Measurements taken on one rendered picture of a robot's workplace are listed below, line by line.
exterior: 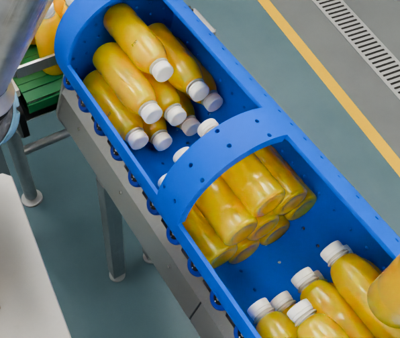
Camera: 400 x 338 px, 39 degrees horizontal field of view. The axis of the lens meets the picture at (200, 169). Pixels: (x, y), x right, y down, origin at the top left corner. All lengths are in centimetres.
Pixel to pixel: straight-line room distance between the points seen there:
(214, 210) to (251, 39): 202
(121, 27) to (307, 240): 53
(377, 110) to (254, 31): 73
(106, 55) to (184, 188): 36
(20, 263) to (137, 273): 126
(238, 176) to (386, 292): 32
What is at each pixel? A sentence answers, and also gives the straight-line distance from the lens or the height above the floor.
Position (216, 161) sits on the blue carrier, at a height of 122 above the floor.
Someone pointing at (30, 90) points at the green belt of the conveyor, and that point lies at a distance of 138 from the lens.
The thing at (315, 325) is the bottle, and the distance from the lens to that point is 86.
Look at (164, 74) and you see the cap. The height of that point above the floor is 114.
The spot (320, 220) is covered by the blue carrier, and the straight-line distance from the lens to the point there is 105.
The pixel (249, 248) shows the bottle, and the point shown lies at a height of 100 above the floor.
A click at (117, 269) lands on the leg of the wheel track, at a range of 198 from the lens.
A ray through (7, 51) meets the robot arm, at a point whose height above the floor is 144.
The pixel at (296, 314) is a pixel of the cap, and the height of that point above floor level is 111.
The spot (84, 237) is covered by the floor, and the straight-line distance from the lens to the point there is 216.
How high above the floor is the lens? 190
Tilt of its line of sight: 55 degrees down
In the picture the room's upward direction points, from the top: 8 degrees clockwise
